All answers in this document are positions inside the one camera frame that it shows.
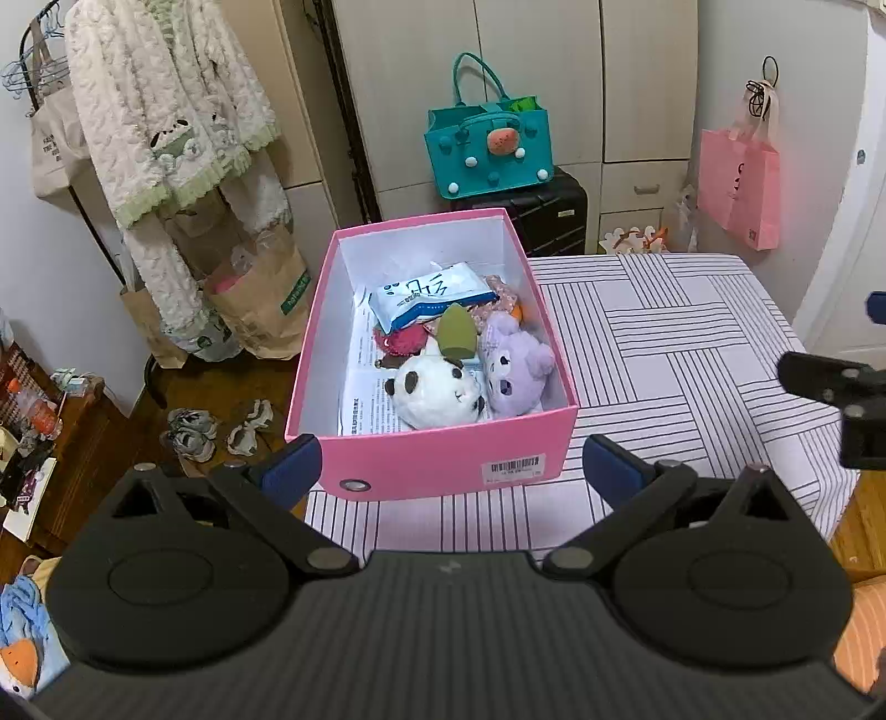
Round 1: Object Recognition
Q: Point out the purple plush toy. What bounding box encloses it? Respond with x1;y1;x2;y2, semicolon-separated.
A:
479;312;555;417

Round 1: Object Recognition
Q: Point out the white panda plush toy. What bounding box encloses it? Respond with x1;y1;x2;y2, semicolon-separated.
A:
384;354;487;430

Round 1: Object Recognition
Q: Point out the dark red fabric item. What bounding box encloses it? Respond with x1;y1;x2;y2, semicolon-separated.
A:
373;324;430;369

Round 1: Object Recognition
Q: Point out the green makeup sponge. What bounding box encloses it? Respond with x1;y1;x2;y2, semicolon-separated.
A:
435;303;477;362

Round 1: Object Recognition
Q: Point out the blue white tissue pack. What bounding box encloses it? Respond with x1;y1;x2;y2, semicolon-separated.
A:
368;263;498;335

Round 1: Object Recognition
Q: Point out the white door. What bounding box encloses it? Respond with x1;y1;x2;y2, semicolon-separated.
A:
793;8;884;368

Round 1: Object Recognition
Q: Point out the pink cardboard box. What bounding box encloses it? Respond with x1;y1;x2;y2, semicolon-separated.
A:
285;208;578;501

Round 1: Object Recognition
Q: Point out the printed paper sheet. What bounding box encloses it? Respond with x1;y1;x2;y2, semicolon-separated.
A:
338;286;407;436

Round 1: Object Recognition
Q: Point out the striped white tablecloth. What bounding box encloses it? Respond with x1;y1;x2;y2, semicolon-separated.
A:
305;255;858;558

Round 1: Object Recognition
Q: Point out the pink paper shopping bag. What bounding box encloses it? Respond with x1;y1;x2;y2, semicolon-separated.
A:
698;80;781;252

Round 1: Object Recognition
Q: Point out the wooden side shelf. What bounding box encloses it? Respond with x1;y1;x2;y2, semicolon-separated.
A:
2;345;137;582

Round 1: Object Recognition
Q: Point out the brown paper bag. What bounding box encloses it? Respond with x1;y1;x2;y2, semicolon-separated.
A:
203;216;316;360

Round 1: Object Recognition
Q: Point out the orange cap plastic bottle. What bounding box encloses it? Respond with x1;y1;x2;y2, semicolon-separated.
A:
6;378;61;441

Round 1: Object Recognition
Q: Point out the colourful gift box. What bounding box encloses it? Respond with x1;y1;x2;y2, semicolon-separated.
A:
599;225;668;255

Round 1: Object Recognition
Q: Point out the black suitcase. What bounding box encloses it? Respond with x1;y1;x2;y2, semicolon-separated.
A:
451;167;589;258

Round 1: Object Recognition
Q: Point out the teal felt handbag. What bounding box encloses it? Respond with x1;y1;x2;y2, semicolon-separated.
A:
424;51;554;201

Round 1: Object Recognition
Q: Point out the beige canvas tote bag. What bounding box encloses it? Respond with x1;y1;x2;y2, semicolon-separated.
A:
27;19;90;199

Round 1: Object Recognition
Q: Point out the cream fleece pajama jacket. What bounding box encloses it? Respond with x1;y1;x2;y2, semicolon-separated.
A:
65;2;291;351

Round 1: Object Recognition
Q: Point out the beige wardrobe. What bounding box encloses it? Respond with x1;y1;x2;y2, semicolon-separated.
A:
224;2;698;258

